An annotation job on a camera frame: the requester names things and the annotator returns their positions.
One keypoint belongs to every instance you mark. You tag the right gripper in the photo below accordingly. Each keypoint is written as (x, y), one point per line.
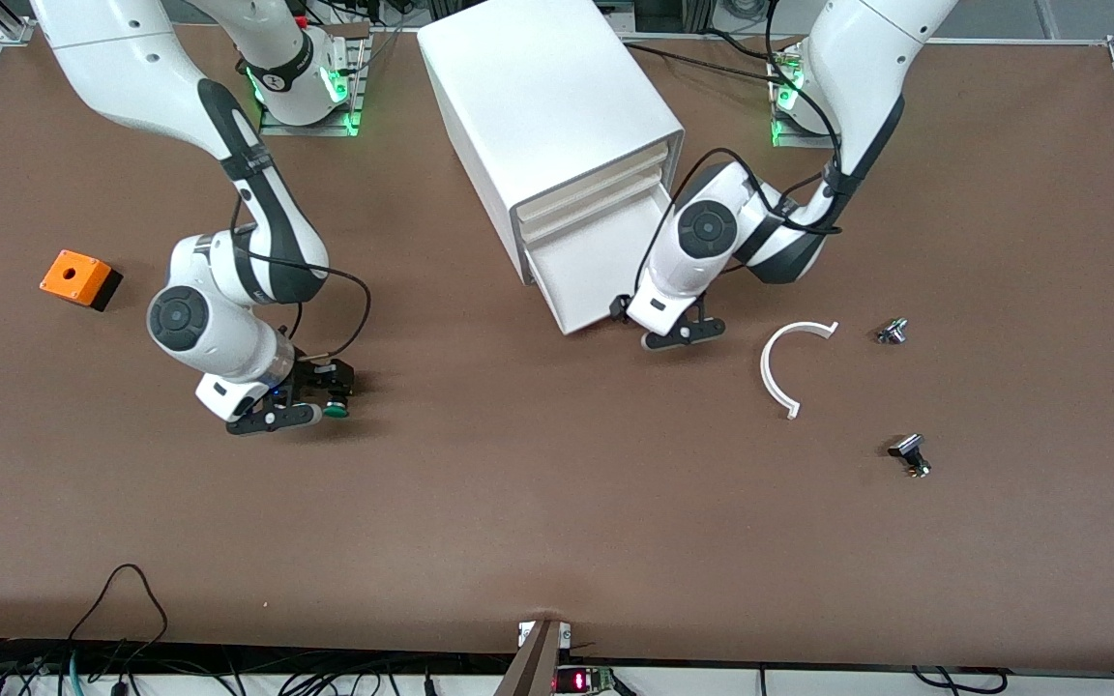
(309, 376)

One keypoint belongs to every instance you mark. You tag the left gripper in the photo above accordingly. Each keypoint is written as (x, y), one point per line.
(619, 308)

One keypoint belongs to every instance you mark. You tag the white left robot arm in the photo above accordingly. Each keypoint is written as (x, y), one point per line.
(712, 227)

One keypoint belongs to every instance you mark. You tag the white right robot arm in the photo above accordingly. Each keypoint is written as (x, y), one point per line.
(199, 319)

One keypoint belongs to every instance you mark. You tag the white curved plastic arc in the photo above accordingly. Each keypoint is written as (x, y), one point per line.
(765, 370)

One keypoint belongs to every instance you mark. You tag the circuit board with red display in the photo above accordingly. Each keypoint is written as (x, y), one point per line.
(584, 680)

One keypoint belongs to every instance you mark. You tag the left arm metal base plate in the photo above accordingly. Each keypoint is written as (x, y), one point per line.
(794, 141)

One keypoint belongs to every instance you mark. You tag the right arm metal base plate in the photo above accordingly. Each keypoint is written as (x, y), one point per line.
(306, 129)

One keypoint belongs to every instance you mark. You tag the orange button enclosure box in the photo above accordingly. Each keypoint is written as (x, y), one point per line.
(73, 275)

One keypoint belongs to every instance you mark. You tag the small silver switch part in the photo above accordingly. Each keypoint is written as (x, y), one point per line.
(892, 332)

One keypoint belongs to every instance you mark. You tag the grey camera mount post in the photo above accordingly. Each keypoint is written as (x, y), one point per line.
(538, 667)

